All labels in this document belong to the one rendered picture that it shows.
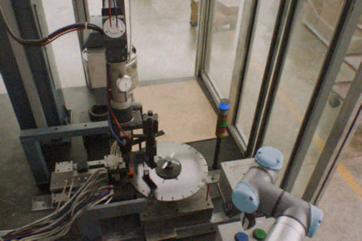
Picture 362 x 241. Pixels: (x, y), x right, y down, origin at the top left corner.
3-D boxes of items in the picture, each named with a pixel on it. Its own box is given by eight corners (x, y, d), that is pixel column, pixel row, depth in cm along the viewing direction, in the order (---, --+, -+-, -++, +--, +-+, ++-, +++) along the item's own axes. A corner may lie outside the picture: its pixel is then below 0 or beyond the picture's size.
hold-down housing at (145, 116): (158, 148, 124) (158, 107, 111) (159, 157, 120) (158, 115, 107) (144, 149, 123) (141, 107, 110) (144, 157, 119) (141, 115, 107)
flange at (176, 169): (165, 182, 127) (165, 178, 125) (149, 166, 133) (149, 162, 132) (186, 170, 132) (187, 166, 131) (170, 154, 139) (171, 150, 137)
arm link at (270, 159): (250, 156, 87) (263, 140, 92) (244, 183, 94) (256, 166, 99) (278, 170, 83) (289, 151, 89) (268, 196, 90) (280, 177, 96)
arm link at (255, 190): (271, 208, 76) (288, 180, 83) (230, 186, 81) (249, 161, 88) (264, 227, 81) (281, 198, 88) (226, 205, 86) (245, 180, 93)
